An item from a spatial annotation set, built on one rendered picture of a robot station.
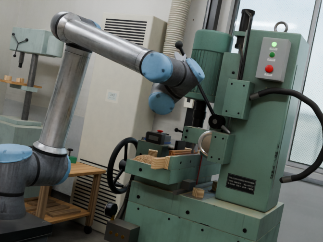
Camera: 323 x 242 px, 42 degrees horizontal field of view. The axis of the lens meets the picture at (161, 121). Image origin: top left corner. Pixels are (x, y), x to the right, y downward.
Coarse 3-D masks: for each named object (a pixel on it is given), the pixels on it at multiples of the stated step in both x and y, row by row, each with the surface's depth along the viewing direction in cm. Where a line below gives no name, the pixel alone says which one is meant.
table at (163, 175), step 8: (128, 160) 177; (136, 160) 176; (128, 168) 176; (136, 168) 175; (144, 168) 173; (184, 168) 179; (192, 168) 187; (200, 168) 196; (208, 168) 205; (216, 168) 215; (144, 176) 173; (152, 176) 171; (160, 176) 170; (168, 176) 168; (176, 176) 173; (184, 176) 180; (192, 176) 189; (200, 176) 198; (168, 184) 168
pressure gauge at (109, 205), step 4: (108, 204) 182; (112, 204) 182; (116, 204) 184; (104, 208) 181; (108, 208) 181; (112, 208) 182; (116, 208) 184; (104, 212) 181; (108, 212) 180; (112, 212) 182; (116, 212) 185; (108, 216) 182; (112, 216) 182
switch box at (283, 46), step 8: (264, 40) 164; (272, 40) 163; (280, 40) 162; (288, 40) 161; (264, 48) 164; (280, 48) 161; (288, 48) 163; (264, 56) 164; (280, 56) 161; (288, 56) 165; (264, 64) 164; (272, 64) 163; (280, 64) 161; (256, 72) 166; (264, 72) 164; (272, 72) 163; (280, 72) 161; (272, 80) 165; (280, 80) 161
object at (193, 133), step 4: (184, 128) 194; (188, 128) 193; (192, 128) 192; (196, 128) 191; (200, 128) 195; (184, 132) 194; (188, 132) 192; (192, 132) 192; (196, 132) 191; (200, 132) 190; (184, 136) 193; (188, 136) 192; (192, 136) 192; (196, 136) 191; (184, 140) 193; (188, 140) 192; (192, 140) 192; (196, 140) 191; (192, 144) 194
